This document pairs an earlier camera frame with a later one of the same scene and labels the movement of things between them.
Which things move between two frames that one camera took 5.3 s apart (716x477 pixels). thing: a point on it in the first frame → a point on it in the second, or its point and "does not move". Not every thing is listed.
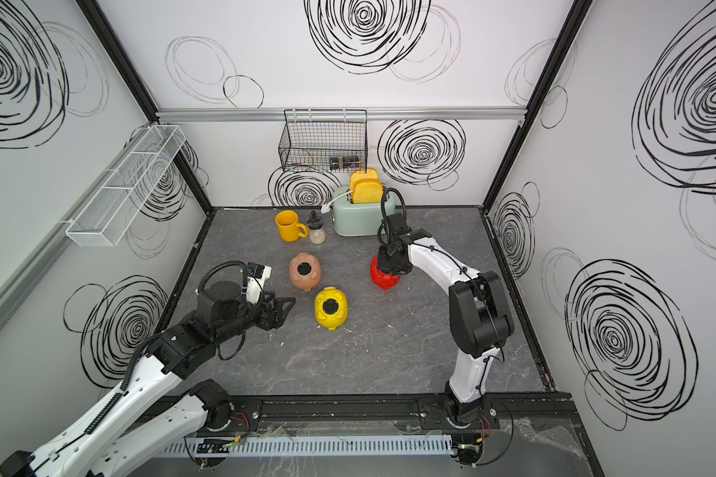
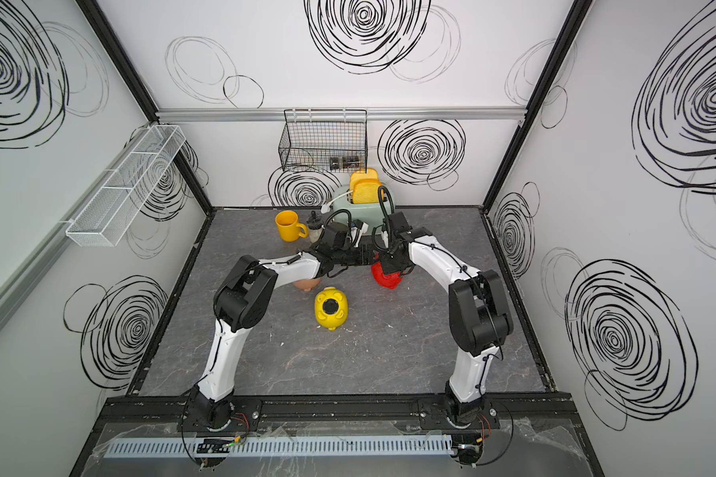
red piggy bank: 383,279 does not move
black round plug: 330,307 does not move
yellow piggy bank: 334,320 does not move
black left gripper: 268,321 → 369,256
